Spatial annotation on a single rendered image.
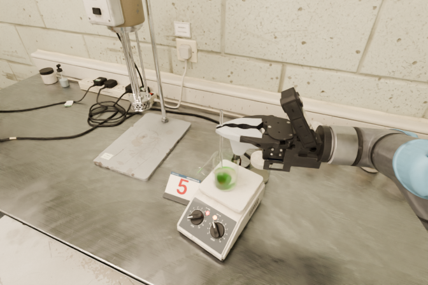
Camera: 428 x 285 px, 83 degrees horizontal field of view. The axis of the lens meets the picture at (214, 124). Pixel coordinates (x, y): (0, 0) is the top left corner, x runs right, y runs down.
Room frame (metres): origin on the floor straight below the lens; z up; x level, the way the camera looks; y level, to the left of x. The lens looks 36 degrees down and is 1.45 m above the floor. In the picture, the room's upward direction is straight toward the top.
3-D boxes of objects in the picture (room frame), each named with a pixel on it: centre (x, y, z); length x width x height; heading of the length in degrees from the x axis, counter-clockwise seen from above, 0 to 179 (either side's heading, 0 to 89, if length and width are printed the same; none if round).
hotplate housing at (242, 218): (0.37, -0.03, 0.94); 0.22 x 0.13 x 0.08; 146
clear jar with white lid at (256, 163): (0.48, -0.13, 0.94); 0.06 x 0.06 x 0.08
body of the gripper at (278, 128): (0.37, -0.16, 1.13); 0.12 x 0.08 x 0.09; 82
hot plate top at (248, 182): (0.39, -0.04, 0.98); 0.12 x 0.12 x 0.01; 56
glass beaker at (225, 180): (0.39, -0.03, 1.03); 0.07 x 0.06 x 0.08; 150
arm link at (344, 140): (0.36, -0.24, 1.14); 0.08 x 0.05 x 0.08; 172
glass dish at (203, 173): (0.48, 0.04, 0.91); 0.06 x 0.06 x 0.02
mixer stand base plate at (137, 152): (0.64, 0.23, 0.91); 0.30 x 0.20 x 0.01; 158
